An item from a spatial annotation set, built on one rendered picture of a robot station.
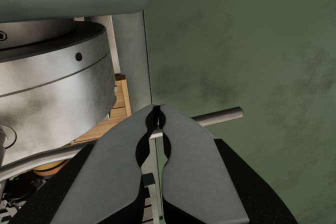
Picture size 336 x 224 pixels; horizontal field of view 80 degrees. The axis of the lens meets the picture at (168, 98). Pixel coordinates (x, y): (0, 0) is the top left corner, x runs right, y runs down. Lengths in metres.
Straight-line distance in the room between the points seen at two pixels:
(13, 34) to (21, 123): 0.10
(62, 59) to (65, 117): 0.07
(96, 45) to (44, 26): 0.06
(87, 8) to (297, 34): 2.01
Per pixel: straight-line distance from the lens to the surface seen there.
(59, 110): 0.28
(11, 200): 0.56
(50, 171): 0.48
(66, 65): 0.27
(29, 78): 0.26
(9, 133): 0.29
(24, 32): 0.30
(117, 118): 0.67
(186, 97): 1.75
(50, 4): 0.22
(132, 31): 0.93
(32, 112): 0.27
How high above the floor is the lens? 1.45
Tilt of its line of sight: 58 degrees down
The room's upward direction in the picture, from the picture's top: 151 degrees clockwise
